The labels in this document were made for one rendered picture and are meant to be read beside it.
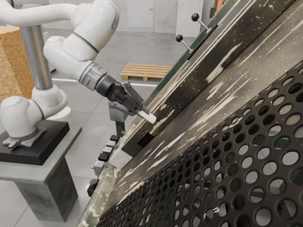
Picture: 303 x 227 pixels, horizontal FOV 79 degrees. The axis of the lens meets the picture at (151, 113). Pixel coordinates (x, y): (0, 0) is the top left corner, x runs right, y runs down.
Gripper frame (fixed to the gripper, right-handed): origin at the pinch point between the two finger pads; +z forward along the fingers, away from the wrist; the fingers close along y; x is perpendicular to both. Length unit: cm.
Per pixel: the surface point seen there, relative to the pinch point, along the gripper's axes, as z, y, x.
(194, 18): -6, 31, 44
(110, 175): 5.0, -38.1, -4.0
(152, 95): 4, -27, 63
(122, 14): -265, -221, 887
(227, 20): 6, 39, 39
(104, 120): -18, -159, 152
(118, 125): -3, -68, 60
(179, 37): -6.5, 19.6, 44.4
